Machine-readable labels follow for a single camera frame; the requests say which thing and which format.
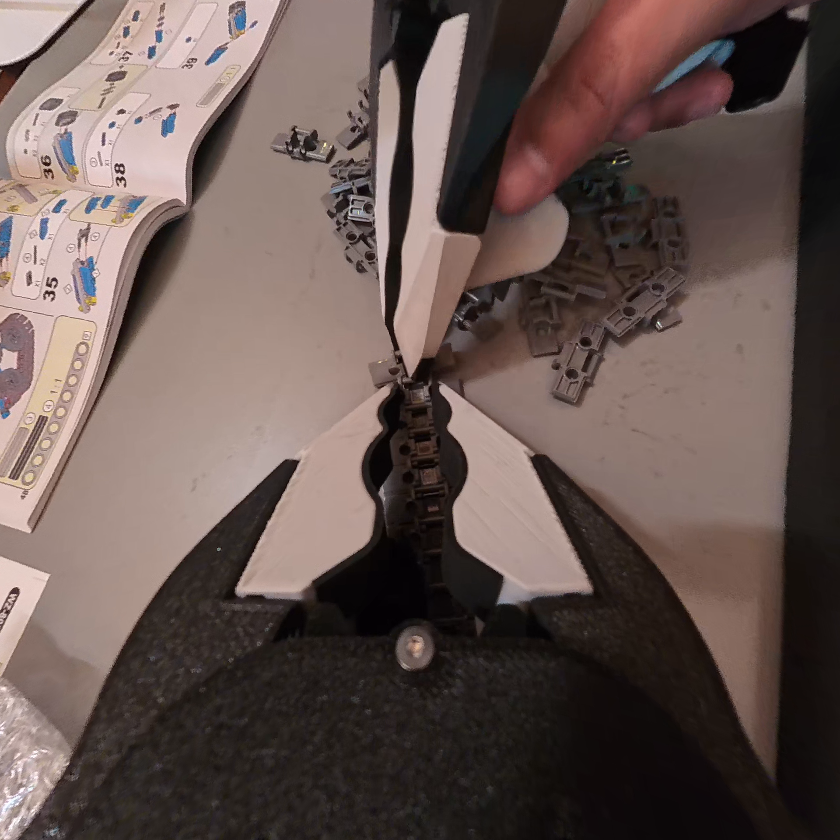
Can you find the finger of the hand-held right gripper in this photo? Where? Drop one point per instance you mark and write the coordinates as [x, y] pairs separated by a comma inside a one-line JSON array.
[[426, 262], [384, 164]]

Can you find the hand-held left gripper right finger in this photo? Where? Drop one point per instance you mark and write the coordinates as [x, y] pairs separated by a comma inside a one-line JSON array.
[[518, 518]]

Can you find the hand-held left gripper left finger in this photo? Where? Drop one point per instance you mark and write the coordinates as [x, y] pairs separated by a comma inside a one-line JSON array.
[[315, 518]]

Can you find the single grey track link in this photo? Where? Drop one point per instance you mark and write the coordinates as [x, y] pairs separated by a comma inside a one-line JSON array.
[[384, 369], [305, 143]]

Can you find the pile of grey track pieces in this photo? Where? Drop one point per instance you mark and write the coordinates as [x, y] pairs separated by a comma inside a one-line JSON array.
[[623, 282]]

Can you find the grey desk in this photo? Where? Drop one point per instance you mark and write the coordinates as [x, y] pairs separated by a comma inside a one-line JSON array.
[[229, 394]]

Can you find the person's right hand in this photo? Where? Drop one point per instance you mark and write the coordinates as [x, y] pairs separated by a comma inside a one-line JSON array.
[[623, 65]]

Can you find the building instruction booklet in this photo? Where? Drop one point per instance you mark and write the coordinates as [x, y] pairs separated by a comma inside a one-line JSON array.
[[98, 229]]

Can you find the blue sticker sheet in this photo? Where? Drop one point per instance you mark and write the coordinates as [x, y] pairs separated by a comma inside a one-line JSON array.
[[19, 610]]

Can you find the crumpled clear plastic bag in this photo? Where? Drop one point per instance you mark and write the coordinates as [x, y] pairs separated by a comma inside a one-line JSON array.
[[26, 754]]

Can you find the white adjustable stand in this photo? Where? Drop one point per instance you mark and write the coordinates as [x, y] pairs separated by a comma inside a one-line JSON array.
[[33, 26]]

